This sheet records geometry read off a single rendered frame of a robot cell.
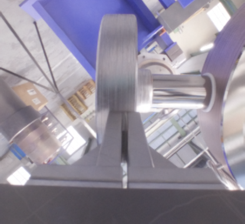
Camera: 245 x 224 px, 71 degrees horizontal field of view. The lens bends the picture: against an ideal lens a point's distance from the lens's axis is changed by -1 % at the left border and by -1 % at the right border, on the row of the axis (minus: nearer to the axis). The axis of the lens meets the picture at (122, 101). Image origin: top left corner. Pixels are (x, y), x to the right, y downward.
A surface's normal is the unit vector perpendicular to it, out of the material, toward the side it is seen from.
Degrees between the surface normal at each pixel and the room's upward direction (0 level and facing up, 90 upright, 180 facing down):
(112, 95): 92
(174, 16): 90
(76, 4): 90
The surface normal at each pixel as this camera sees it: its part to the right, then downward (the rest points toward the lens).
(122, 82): 0.00, -0.01
